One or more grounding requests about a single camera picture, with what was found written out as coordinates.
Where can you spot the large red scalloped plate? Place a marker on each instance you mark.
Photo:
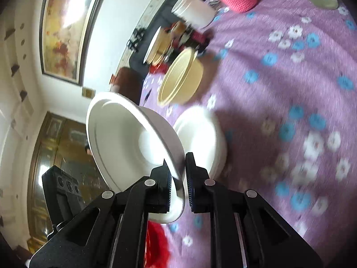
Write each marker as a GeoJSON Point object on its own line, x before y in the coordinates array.
{"type": "Point", "coordinates": [156, 243]}

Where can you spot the dark pen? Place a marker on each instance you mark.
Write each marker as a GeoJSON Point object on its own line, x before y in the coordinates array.
{"type": "Point", "coordinates": [148, 95]}

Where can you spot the wide white foam bowl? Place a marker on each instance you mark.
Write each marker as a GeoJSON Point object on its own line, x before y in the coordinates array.
{"type": "Point", "coordinates": [117, 145]}

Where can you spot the purple floral tablecloth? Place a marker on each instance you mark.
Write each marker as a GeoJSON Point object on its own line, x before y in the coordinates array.
{"type": "Point", "coordinates": [279, 89]}

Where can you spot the black gripper devices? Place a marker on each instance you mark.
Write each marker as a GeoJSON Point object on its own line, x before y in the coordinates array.
{"type": "Point", "coordinates": [135, 39]}

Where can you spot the small wall plaque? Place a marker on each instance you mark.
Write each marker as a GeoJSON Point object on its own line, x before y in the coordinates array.
{"type": "Point", "coordinates": [87, 92]}

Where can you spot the brown armchair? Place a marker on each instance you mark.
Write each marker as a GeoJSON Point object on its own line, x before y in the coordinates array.
{"type": "Point", "coordinates": [128, 83]}

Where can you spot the carved wooden wardrobe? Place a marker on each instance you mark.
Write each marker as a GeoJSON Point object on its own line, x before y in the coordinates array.
{"type": "Point", "coordinates": [64, 139]}

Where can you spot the framed wall painting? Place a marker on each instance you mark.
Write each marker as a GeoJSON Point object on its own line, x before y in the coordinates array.
{"type": "Point", "coordinates": [69, 28]}

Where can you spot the cream ribbed plastic bowl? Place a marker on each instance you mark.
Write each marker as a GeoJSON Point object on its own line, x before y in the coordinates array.
{"type": "Point", "coordinates": [178, 78]}

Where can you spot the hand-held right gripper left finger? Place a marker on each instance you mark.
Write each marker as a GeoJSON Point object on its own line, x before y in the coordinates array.
{"type": "Point", "coordinates": [167, 192]}

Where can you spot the white plastic jar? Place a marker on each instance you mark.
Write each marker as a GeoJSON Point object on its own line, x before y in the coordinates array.
{"type": "Point", "coordinates": [195, 11]}

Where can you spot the black leather sofa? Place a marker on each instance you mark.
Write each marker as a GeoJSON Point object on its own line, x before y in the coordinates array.
{"type": "Point", "coordinates": [142, 55]}

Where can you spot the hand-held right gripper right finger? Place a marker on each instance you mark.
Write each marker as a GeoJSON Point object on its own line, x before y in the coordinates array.
{"type": "Point", "coordinates": [191, 192]}

